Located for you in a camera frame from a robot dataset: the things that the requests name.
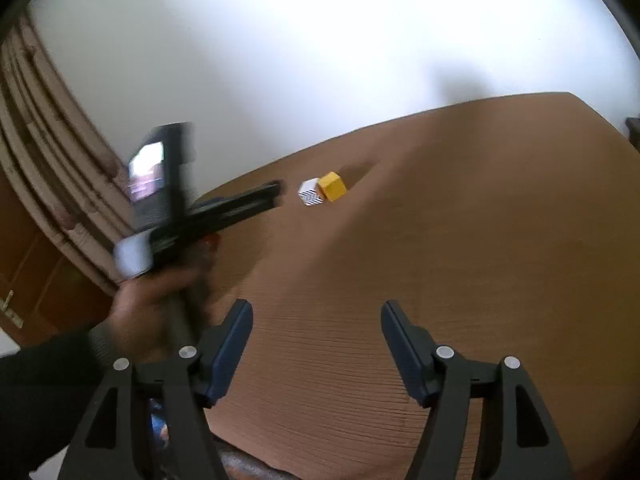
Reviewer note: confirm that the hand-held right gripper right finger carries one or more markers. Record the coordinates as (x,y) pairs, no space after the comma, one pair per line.
(405,352)

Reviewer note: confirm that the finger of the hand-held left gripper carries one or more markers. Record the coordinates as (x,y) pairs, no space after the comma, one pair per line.
(240,205)

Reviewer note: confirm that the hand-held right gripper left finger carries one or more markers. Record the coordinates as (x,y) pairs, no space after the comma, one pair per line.
(230,350)

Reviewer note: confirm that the person's left forearm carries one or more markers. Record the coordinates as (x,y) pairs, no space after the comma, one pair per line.
(45,400)

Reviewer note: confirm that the person's left hand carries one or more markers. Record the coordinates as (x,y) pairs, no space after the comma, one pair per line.
(145,310)

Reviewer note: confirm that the white striped cube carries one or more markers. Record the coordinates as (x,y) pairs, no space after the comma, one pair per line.
(310,193)

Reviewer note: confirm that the yellow cube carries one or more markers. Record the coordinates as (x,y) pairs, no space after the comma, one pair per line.
(332,186)

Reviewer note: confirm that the blue object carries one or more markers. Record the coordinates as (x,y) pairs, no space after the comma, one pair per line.
(158,422)

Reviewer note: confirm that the brown wooden door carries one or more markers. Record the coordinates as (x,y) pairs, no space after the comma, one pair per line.
(45,270)

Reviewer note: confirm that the dark object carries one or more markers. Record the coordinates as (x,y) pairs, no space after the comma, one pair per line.
(634,132)

